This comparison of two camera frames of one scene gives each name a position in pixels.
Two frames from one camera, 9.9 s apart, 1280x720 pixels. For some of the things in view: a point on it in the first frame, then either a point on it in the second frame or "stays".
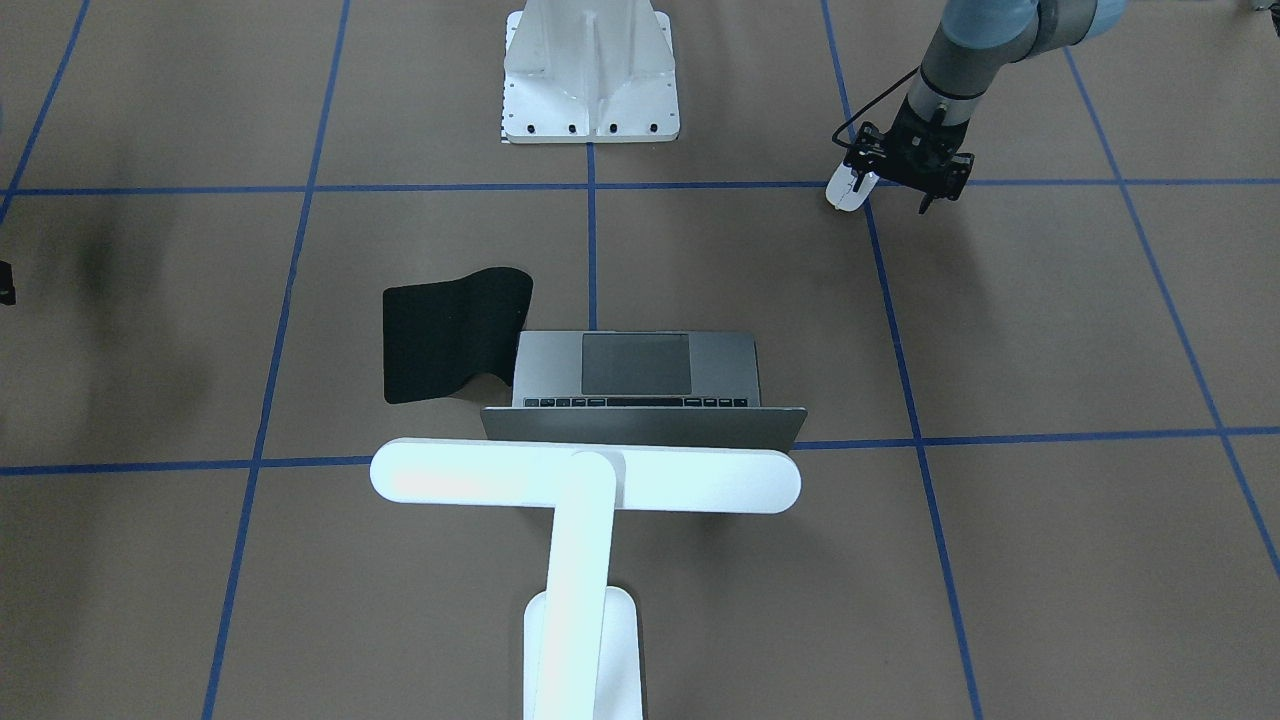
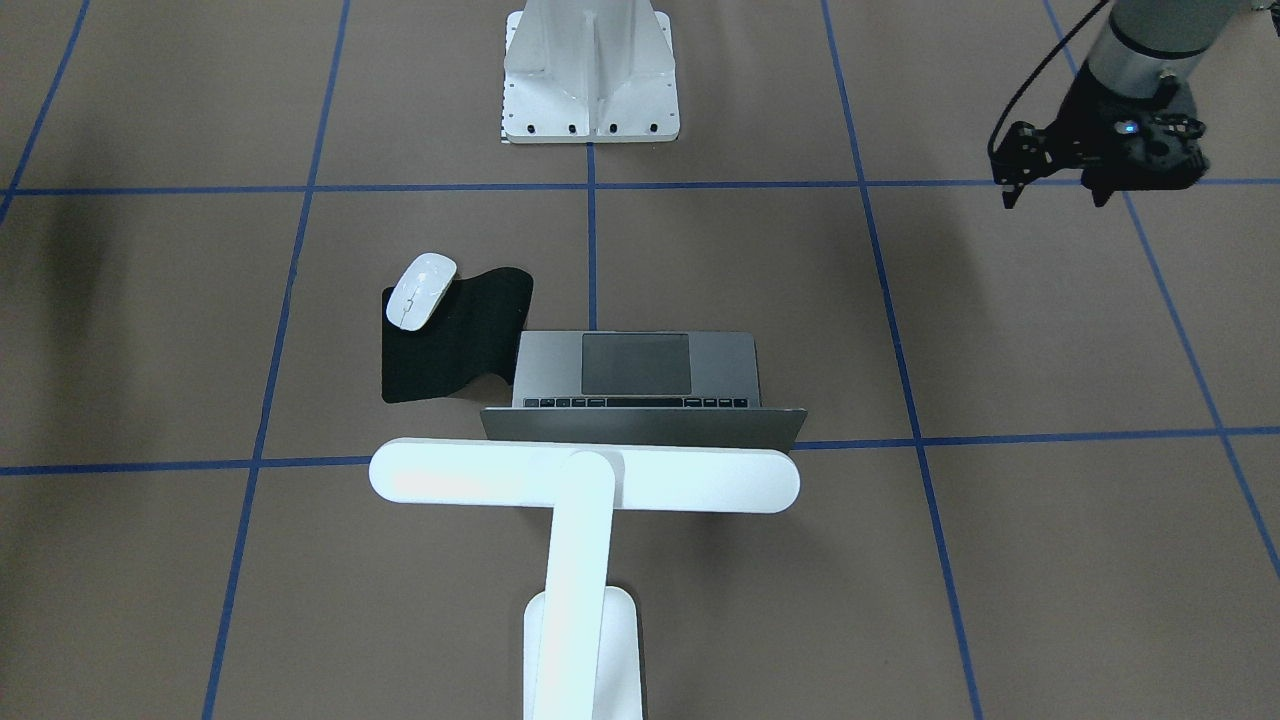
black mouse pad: x=437 y=335 stays
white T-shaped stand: x=583 y=639 stays
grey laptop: x=688 y=389 stays
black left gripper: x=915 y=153 → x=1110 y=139
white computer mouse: x=840 y=188 → x=420 y=291
